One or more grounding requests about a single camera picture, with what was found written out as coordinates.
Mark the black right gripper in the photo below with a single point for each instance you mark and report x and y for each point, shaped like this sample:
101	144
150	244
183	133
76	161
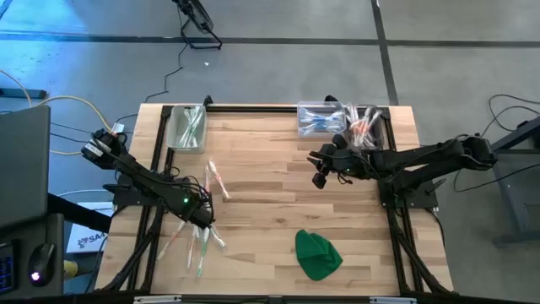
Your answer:
341	162

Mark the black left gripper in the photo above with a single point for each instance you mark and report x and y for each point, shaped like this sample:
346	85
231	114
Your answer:
203	215

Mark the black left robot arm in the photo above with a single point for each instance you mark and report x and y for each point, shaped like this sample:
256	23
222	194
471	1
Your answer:
143	179

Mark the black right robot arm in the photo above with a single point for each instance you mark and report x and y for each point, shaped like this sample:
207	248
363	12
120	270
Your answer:
422	158

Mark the clear plastic bin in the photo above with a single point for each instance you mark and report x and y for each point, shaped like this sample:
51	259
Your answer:
320	131

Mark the grey translucent plastic bin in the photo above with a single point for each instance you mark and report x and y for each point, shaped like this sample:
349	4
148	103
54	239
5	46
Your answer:
377	112

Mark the cloudy white plastic bin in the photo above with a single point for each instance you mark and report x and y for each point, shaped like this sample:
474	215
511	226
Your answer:
175	126

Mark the green cloth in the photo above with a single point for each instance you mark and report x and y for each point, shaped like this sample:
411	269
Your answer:
316	257

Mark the white cardboard box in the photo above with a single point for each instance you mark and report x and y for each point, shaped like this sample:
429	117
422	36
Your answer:
88	238

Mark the black computer mouse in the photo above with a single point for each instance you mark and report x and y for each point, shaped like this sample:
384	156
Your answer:
41	266

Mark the dark grey monitor back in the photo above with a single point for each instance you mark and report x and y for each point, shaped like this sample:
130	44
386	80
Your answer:
23	164

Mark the dark blue metal stand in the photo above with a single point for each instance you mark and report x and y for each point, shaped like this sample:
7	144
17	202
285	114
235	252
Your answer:
510	194

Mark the black keyboard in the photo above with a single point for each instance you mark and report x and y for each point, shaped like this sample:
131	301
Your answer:
6	268

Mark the white metal bracket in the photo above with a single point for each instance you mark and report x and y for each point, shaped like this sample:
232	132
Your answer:
157	299
392	300

